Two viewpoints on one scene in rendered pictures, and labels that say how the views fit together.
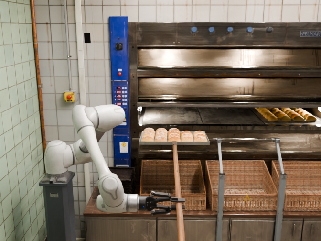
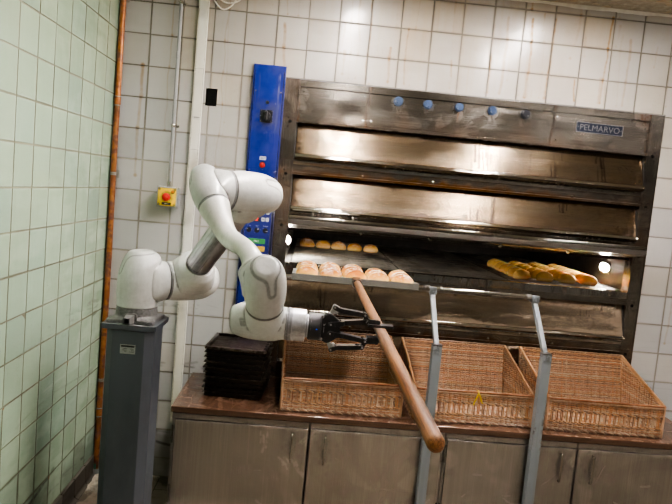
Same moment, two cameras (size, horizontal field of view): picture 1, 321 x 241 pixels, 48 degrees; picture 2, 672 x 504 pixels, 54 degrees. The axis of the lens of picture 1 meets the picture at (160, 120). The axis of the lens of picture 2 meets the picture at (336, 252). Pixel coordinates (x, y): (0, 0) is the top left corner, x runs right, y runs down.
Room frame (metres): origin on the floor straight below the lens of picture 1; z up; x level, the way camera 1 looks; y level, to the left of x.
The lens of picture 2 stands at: (-0.08, 0.17, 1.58)
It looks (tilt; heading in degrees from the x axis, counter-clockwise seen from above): 5 degrees down; 356
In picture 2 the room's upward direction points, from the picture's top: 5 degrees clockwise
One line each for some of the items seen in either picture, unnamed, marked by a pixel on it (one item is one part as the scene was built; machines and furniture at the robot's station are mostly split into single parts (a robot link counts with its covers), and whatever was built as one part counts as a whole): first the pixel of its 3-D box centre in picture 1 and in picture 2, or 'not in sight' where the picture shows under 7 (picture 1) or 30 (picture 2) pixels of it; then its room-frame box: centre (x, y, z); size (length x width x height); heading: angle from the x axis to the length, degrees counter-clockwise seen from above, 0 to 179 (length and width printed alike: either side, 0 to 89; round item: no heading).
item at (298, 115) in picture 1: (283, 112); (539, 270); (3.67, -1.28, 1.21); 0.61 x 0.48 x 0.06; 179
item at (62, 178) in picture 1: (56, 175); (135, 313); (2.45, 0.75, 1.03); 0.22 x 0.18 x 0.06; 177
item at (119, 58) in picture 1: (131, 113); (265, 259); (4.19, 0.34, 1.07); 1.93 x 0.16 x 2.15; 179
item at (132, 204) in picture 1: (133, 202); (297, 324); (1.70, 0.14, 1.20); 0.09 x 0.06 x 0.09; 179
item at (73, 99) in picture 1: (70, 96); (168, 196); (3.22, 0.81, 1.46); 0.10 x 0.07 x 0.10; 89
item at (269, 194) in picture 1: (239, 184); (462, 379); (2.97, -0.70, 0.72); 0.56 x 0.49 x 0.28; 90
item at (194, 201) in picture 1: (171, 183); (339, 369); (2.98, -0.10, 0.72); 0.56 x 0.49 x 0.28; 91
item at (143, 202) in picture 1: (147, 202); (323, 327); (1.70, 0.07, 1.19); 0.09 x 0.07 x 0.08; 89
